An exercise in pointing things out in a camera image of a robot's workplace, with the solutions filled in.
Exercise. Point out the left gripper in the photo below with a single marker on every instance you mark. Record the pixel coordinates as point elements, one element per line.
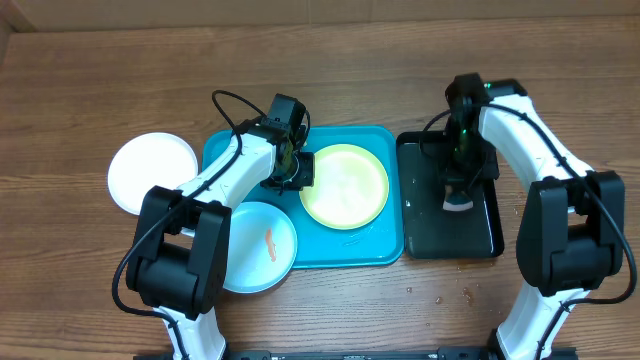
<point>307,178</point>

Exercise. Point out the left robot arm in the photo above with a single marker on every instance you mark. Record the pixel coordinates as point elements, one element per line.
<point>176,266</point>

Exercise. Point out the black rectangular water tray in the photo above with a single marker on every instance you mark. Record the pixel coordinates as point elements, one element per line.
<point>431,232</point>

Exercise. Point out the yellow-green plastic plate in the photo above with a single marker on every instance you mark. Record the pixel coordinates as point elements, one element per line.
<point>350,187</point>

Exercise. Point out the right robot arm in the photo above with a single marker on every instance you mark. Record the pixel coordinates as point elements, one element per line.
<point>571,249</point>

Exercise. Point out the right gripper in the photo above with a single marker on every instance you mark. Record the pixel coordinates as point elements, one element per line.
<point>452,176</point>

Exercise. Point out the white plastic plate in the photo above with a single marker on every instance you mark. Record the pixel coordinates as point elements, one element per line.
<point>148,160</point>

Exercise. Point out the light blue plastic plate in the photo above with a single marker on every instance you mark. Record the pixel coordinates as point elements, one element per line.
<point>262,248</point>

